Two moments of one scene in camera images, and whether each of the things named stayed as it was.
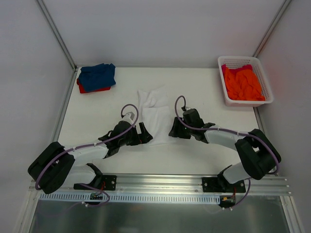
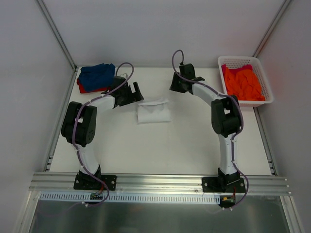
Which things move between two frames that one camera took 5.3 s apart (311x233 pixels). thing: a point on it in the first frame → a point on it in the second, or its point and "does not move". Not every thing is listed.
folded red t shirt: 82,90 does not move
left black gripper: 137,135 → 131,92
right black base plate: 220,184 does not move
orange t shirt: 243,84 does not move
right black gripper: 182,130 → 177,85
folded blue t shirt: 97,76 does not move
